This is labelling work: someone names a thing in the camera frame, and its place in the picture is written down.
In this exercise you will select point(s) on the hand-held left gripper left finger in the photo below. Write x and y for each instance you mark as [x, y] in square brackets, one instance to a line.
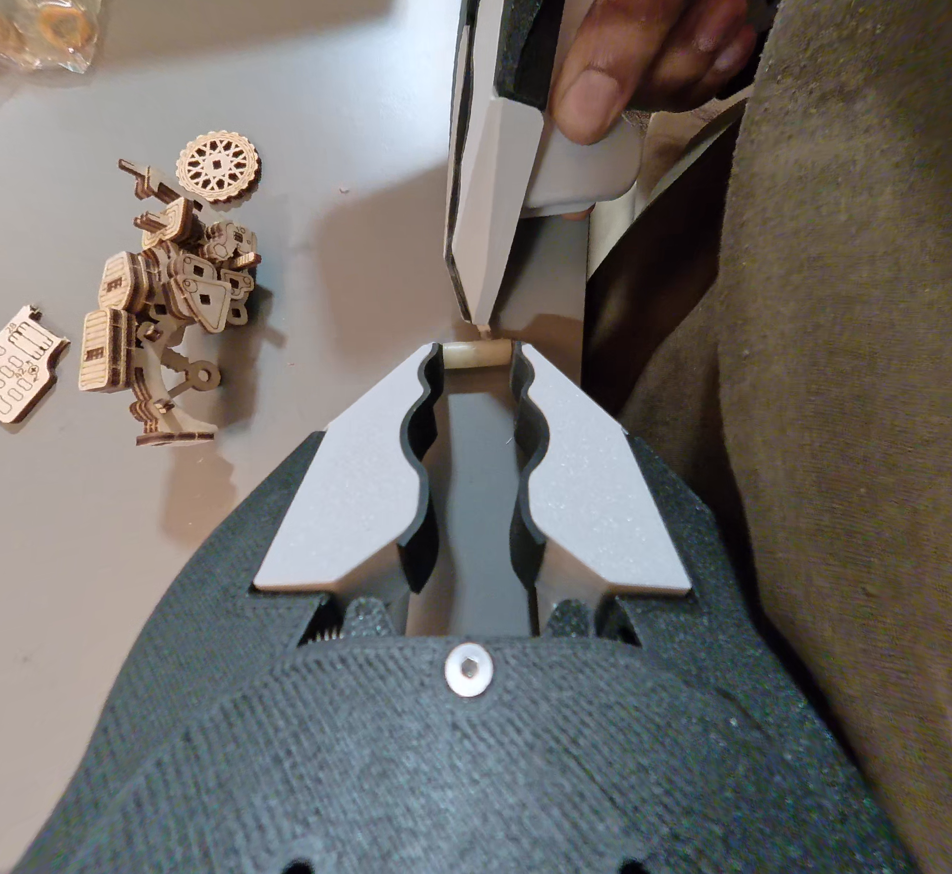
[349, 487]

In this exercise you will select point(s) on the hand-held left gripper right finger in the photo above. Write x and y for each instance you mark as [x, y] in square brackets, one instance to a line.
[602, 502]

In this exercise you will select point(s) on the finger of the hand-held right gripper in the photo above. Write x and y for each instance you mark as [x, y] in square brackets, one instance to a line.
[455, 145]
[498, 182]

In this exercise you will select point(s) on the white cylinder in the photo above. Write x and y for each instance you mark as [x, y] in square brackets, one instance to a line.
[476, 355]

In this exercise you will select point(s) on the person's right hand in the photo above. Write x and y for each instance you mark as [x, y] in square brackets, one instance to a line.
[654, 18]

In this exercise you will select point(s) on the round wooden wheel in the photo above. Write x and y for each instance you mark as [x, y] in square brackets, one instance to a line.
[219, 167]

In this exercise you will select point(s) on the wooden puzzle model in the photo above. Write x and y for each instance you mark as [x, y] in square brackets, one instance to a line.
[163, 301]

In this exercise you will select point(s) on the person's olive trousers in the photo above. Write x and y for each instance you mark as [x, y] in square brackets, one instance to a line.
[840, 368]

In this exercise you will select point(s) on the zigzag wooden piece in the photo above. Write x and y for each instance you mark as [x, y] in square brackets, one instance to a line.
[152, 182]

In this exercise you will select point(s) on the flat perforated wooden piece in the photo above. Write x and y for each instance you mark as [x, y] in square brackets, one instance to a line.
[26, 368]

